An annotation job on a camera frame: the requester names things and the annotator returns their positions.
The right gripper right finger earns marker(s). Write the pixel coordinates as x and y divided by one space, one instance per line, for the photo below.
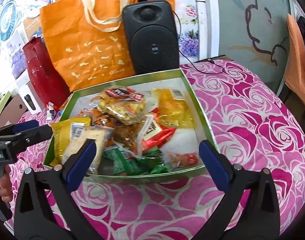
249 208

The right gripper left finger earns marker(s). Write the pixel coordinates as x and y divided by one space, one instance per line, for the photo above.
34 218

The large yellow snack bag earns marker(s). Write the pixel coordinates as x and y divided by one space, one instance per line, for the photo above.
63 132

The red sausage snack pack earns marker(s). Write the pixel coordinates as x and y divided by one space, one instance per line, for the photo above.
183 160

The cracker sandwich pack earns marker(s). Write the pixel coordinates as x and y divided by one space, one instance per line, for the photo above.
91 139

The orange tiger snack pack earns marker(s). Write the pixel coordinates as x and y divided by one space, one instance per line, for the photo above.
98 118

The red brown snack pack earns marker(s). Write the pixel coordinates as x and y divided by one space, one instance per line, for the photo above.
152 134

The yellow popcorn snack pack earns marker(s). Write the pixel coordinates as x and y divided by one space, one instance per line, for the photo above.
123 103

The yellow barcode snack pack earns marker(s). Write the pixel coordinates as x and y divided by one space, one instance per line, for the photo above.
173 111

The person left hand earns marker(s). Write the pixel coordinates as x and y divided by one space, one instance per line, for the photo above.
6 186

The brown cardboard box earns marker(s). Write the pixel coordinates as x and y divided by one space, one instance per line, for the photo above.
11 109

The white red snack pack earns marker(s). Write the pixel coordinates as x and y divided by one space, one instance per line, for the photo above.
51 111

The white coffee cup box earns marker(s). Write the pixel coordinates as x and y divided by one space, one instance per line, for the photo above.
30 98

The red thermos jug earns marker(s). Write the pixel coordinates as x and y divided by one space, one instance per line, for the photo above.
47 82

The pink rose tablecloth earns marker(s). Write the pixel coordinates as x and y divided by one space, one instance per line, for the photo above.
252 127

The green candy pack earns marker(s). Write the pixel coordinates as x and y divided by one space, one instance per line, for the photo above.
116 162

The green cardboard box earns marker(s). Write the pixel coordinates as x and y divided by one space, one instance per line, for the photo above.
174 79

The orange tote bag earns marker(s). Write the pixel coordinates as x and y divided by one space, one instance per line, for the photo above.
86 41

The orange chair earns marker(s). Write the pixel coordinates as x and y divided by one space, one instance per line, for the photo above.
295 71

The black speaker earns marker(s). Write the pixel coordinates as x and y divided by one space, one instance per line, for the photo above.
151 36

